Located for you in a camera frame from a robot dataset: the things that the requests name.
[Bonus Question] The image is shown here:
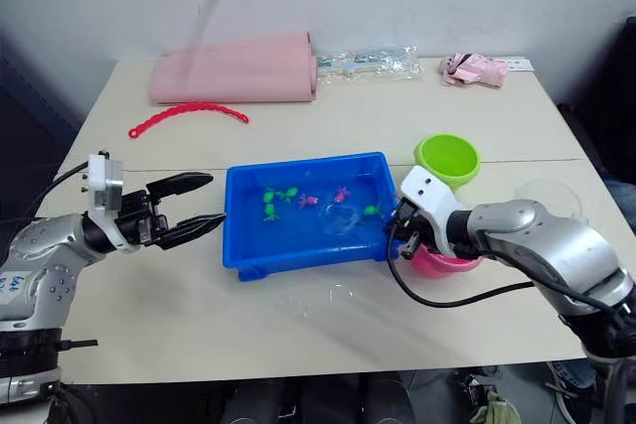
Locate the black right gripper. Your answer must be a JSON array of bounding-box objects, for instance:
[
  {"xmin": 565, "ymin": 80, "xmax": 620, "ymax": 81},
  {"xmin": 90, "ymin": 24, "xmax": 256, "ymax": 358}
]
[{"xmin": 385, "ymin": 198, "xmax": 429, "ymax": 263}]

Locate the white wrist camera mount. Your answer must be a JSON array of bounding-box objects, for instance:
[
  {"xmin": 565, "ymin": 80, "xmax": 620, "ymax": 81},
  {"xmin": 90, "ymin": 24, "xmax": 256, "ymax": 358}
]
[
  {"xmin": 81, "ymin": 149, "xmax": 141, "ymax": 252},
  {"xmin": 398, "ymin": 164, "xmax": 461, "ymax": 257}
]

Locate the green cloth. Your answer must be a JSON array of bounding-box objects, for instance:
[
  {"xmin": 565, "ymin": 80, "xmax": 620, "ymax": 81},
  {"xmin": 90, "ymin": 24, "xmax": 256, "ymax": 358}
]
[{"xmin": 471, "ymin": 390, "xmax": 523, "ymax": 424}]

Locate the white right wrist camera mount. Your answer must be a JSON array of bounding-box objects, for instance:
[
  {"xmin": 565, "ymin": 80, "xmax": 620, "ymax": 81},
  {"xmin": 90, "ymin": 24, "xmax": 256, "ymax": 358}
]
[{"xmin": 398, "ymin": 164, "xmax": 461, "ymax": 257}]

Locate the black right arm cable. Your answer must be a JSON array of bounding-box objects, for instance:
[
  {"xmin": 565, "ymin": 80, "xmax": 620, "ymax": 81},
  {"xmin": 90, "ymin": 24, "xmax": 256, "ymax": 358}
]
[{"xmin": 384, "ymin": 222, "xmax": 627, "ymax": 319}]

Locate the green plastic bucket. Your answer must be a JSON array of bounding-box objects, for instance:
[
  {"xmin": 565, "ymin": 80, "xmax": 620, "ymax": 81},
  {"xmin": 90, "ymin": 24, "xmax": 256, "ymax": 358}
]
[{"xmin": 413, "ymin": 132, "xmax": 483, "ymax": 193}]

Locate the blue plastic tub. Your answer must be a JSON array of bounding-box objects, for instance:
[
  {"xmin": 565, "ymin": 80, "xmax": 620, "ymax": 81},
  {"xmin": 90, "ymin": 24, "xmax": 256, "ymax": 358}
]
[{"xmin": 221, "ymin": 150, "xmax": 399, "ymax": 282}]

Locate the pink plastic bucket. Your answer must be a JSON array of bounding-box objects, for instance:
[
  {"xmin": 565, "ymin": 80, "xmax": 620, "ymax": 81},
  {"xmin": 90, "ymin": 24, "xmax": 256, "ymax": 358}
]
[{"xmin": 409, "ymin": 242, "xmax": 484, "ymax": 280}]

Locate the crumpled pink wrapper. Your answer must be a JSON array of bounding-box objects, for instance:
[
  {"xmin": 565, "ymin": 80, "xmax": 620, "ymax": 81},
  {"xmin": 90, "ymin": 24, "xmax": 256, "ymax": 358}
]
[{"xmin": 437, "ymin": 51, "xmax": 509, "ymax": 90}]

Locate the clear plastic cup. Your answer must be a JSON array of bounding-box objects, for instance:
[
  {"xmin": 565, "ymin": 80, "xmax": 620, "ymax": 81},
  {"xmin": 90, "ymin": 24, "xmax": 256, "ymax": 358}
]
[{"xmin": 514, "ymin": 177, "xmax": 583, "ymax": 229}]

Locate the clear plastic bag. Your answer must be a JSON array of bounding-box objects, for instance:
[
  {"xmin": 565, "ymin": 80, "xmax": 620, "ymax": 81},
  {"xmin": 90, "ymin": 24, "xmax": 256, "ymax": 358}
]
[{"xmin": 315, "ymin": 43, "xmax": 425, "ymax": 83}]

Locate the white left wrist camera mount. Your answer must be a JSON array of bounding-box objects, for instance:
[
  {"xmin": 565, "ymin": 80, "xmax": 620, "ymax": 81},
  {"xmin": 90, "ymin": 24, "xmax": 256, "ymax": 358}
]
[{"xmin": 81, "ymin": 149, "xmax": 141, "ymax": 252}]

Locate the grey sneaker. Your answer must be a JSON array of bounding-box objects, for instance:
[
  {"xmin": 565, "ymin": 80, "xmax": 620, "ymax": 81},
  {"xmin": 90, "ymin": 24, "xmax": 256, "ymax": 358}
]
[{"xmin": 544, "ymin": 361, "xmax": 595, "ymax": 424}]

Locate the red twisted plastic handle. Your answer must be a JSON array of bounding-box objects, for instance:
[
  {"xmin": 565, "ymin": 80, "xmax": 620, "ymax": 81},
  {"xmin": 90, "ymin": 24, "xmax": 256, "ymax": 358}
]
[{"xmin": 127, "ymin": 100, "xmax": 250, "ymax": 140}]

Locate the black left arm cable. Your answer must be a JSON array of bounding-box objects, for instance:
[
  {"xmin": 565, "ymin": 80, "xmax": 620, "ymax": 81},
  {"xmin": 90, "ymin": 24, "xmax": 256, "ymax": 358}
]
[{"xmin": 19, "ymin": 160, "xmax": 96, "ymax": 227}]

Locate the pink folded mat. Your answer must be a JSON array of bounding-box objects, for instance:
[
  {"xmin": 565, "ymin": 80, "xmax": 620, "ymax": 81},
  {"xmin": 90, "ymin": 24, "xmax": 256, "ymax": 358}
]
[{"xmin": 148, "ymin": 31, "xmax": 320, "ymax": 107}]

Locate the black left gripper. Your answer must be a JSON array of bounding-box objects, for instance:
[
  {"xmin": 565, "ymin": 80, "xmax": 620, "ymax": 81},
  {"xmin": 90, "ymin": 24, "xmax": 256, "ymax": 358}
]
[{"xmin": 114, "ymin": 172, "xmax": 228, "ymax": 252}]

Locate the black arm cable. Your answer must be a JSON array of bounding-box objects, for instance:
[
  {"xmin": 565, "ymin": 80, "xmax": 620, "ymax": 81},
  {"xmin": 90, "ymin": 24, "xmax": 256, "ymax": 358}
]
[
  {"xmin": 19, "ymin": 160, "xmax": 96, "ymax": 227},
  {"xmin": 384, "ymin": 222, "xmax": 627, "ymax": 319}
]

